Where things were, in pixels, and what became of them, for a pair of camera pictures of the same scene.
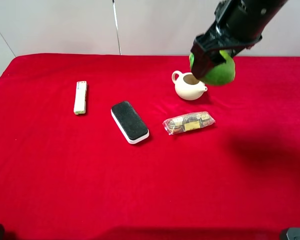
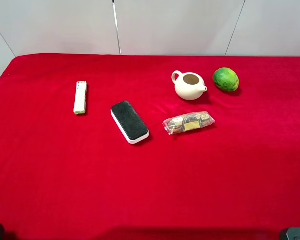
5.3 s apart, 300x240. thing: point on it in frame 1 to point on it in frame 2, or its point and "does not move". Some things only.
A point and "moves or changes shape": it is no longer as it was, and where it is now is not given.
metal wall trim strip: [117, 26] does not move
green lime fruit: [221, 75] moves or changes shape
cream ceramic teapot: [187, 86] does not move
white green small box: [80, 97] does not move
